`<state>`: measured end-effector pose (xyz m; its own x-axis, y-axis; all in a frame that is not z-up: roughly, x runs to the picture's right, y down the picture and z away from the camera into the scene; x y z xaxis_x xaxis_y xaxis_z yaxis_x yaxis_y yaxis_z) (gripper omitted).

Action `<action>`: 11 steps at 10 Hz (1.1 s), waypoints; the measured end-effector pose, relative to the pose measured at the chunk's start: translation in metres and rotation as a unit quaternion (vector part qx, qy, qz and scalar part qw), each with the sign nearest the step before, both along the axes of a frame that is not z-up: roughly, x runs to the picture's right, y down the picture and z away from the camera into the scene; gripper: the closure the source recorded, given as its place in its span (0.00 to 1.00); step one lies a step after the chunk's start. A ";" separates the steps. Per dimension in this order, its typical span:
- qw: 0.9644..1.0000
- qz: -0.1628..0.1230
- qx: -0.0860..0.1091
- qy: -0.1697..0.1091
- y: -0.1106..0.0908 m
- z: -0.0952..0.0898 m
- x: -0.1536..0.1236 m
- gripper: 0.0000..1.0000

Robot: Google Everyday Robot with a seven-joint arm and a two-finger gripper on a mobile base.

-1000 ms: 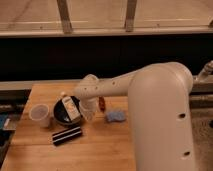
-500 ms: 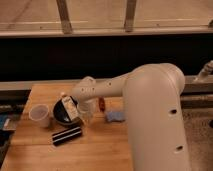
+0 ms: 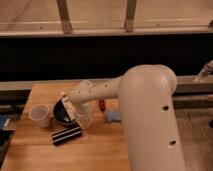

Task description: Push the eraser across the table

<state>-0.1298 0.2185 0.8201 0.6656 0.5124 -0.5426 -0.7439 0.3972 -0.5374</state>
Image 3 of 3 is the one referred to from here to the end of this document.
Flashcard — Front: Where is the black bowl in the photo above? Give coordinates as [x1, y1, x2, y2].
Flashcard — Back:
[53, 100, 75, 126]

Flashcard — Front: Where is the red pen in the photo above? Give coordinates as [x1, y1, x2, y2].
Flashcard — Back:
[99, 100, 106, 112]

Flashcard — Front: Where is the black striped eraser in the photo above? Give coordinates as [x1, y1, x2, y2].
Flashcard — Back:
[52, 127, 82, 146]

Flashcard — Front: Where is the translucent plastic cup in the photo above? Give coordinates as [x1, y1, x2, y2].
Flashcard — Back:
[29, 104, 50, 128]

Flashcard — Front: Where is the blue sponge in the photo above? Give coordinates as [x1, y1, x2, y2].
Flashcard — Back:
[106, 111, 121, 122]

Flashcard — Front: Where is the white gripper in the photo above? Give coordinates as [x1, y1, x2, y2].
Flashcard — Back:
[75, 103, 92, 130]

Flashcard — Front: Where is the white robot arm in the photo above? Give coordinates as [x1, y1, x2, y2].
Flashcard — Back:
[68, 65, 213, 171]

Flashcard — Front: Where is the small white carton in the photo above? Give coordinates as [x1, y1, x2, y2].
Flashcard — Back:
[61, 92, 75, 121]

